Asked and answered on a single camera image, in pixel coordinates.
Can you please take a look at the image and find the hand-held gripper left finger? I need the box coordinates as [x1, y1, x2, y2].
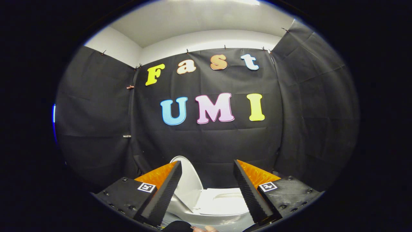
[92, 160, 183, 227]

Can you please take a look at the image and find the black backdrop cloth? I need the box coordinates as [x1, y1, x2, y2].
[55, 19, 360, 193]

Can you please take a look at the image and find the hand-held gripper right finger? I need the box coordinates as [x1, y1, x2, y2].
[233, 159, 324, 226]

